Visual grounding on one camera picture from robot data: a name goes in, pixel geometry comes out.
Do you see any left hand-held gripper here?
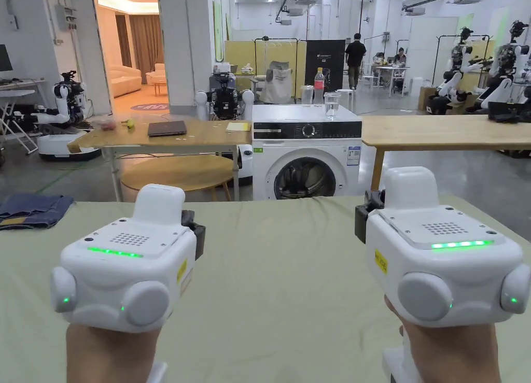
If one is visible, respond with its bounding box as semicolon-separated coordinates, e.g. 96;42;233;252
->
50;183;207;383

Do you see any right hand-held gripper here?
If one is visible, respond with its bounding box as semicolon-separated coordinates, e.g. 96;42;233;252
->
354;166;531;383

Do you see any person's right hand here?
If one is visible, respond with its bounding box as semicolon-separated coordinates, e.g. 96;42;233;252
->
383;295;505;383

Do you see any person's left hand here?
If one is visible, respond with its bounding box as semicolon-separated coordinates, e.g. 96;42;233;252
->
65;320;163;383

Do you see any dark blue garment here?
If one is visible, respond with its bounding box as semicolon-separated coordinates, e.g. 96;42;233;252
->
0;194;75;231

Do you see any round wooden table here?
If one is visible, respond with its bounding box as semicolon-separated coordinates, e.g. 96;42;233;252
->
120;154;235;202

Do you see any rectangular wooden table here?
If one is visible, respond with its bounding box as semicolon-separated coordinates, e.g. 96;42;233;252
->
66;118;254;202
360;114;531;192

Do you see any bed with pale green sheet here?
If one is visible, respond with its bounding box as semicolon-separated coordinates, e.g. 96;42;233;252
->
0;194;531;383

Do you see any white wheeled robot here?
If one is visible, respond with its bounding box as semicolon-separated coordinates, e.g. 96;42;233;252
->
8;70;102;162

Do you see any white washing machine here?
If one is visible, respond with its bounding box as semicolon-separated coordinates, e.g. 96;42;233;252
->
251;67;363;201

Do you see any cream sofa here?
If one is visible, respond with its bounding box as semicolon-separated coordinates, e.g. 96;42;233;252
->
108;65;143;98

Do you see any white and black robot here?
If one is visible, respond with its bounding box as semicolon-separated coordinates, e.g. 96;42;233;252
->
194;63;255;188

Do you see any cream armchair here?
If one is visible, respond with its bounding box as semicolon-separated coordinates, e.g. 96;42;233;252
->
145;63;167;97

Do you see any white humanoid robot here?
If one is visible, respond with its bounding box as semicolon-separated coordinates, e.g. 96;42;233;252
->
427;26;494;115
466;20;531;123

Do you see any white round stool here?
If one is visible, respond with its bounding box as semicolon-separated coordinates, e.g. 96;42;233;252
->
337;88;356;111

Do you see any desk with monitor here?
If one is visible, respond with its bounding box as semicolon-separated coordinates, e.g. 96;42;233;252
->
0;44;47;155

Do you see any group of people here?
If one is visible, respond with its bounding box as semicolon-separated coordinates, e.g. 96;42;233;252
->
372;47;411;94

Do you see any black standing banner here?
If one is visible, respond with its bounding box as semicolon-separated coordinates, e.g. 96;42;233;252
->
306;39;346;93

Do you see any chair with white cover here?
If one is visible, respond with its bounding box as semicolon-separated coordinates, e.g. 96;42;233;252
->
250;61;298;104

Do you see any black clothes rack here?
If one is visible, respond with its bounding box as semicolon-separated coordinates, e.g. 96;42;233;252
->
254;35;299;100

